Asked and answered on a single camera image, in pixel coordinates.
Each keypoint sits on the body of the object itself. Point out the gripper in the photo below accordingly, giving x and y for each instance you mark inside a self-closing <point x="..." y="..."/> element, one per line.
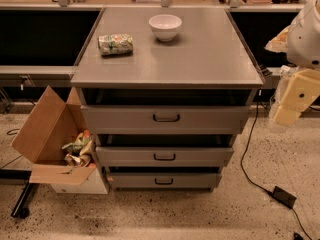
<point x="305" y="42"/>

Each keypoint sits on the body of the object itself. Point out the grey drawer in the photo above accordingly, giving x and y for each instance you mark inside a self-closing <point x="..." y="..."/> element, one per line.
<point x="165" y="119"/>
<point x="163" y="157"/>
<point x="163" y="180"/>

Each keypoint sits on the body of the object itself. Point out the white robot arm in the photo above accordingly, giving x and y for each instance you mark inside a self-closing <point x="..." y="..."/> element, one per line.
<point x="303" y="46"/>

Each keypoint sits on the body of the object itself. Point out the grey drawer cabinet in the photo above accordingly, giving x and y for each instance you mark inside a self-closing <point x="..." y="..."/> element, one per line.
<point x="206" y="64"/>

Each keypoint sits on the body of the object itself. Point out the grey bottom drawer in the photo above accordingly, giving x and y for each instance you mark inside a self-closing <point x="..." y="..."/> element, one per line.
<point x="163" y="180"/>

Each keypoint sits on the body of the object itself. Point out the grey top drawer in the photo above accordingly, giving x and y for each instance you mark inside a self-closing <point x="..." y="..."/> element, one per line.
<point x="165" y="119"/>

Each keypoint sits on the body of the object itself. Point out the open cardboard box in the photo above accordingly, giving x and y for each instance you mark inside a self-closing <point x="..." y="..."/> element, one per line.
<point x="51" y="124"/>

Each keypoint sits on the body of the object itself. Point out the black power adapter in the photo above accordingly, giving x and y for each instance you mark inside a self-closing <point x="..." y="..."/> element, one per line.
<point x="284" y="197"/>

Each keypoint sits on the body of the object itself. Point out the white ceramic bowl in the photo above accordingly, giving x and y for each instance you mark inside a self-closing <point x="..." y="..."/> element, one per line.
<point x="165" y="27"/>

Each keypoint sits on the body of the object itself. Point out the green chip bag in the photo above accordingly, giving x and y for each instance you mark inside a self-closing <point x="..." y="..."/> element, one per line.
<point x="115" y="44"/>

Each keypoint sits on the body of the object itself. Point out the white box under cardboard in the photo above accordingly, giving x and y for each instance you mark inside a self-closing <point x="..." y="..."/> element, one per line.
<point x="93" y="185"/>

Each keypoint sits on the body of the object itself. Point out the crumpled snack bags in box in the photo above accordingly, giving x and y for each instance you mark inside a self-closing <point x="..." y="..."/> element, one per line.
<point x="79" y="153"/>

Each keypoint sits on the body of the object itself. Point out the black metal floor stand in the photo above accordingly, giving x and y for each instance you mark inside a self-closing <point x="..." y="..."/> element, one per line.
<point x="21" y="178"/>

